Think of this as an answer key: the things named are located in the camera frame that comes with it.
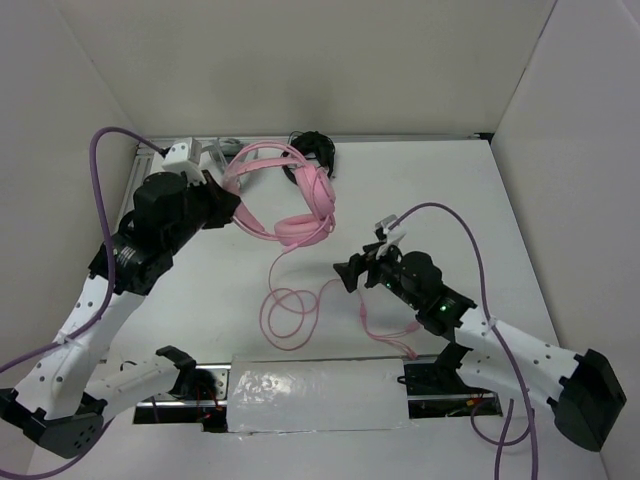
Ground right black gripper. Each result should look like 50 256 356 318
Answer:
332 238 423 310

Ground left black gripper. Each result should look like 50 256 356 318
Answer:
164 168 240 253

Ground pink headphones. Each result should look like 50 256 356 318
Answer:
222 140 336 253

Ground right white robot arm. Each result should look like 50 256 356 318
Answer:
333 244 626 452

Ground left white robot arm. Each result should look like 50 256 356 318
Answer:
1 172 240 459

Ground grey white headphones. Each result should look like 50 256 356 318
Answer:
201 137 244 169

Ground black headphones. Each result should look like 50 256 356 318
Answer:
288 131 336 179

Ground white taped cover plate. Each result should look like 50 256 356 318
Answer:
227 358 411 434

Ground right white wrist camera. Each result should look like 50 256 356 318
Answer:
363 214 406 260

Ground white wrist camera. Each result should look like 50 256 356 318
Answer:
161 137 205 184
363 214 406 260

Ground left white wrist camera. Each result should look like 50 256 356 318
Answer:
161 137 205 184

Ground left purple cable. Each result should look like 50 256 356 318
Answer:
0 127 171 480

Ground purple cable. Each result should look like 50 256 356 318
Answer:
394 201 539 480
0 127 171 480

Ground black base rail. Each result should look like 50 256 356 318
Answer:
133 355 501 435

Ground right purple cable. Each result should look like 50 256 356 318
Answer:
394 201 539 480

